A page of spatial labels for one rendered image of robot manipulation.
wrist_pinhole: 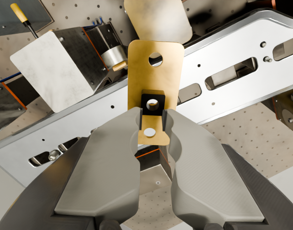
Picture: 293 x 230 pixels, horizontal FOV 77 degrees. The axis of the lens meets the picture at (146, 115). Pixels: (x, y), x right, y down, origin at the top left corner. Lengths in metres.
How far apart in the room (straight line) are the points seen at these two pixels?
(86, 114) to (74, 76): 0.17
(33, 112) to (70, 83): 0.61
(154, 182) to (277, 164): 0.72
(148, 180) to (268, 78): 0.36
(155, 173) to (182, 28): 0.34
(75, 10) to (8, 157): 0.48
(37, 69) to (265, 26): 0.39
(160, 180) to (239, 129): 0.49
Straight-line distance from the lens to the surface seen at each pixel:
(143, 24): 0.29
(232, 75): 0.44
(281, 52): 0.61
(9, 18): 0.56
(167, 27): 0.29
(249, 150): 0.98
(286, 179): 2.47
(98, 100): 0.42
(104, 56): 0.28
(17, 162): 0.62
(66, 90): 0.31
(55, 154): 0.53
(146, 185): 0.53
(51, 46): 0.30
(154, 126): 0.15
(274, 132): 0.97
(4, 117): 0.53
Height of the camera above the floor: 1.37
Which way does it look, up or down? 62 degrees down
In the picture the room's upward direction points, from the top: 178 degrees counter-clockwise
